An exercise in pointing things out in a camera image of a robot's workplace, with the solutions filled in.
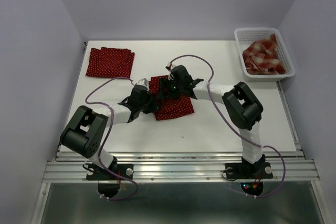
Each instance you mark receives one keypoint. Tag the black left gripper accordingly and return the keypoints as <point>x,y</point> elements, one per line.
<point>153,105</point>

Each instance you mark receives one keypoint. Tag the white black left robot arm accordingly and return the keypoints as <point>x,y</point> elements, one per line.
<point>84,132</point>

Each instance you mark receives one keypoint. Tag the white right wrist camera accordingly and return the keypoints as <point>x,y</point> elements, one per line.
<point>169,68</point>

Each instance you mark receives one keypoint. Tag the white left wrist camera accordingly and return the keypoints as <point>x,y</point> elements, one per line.
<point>143,82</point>

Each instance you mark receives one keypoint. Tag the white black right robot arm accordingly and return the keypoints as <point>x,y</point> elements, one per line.
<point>243,108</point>

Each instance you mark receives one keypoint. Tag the red plaid skirt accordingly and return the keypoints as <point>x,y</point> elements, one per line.
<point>261,57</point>

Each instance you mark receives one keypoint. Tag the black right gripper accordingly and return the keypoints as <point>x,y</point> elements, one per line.
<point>164,83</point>

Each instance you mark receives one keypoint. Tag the white plastic basket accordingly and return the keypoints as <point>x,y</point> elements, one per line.
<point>246,36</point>

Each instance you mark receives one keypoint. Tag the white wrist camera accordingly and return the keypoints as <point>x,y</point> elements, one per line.
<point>169,68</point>
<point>143,82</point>

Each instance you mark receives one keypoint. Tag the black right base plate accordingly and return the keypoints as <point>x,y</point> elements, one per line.
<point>242,171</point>

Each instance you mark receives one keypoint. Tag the red polka dot skirt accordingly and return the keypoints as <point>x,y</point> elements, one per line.
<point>110,62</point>
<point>169,108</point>

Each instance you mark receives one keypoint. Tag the aluminium mounting rail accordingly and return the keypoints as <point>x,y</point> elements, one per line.
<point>181,167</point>

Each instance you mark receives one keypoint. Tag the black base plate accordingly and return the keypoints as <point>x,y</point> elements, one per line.
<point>242,171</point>
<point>96,173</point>

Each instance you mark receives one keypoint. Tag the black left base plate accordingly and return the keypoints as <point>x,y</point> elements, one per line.
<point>96,173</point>

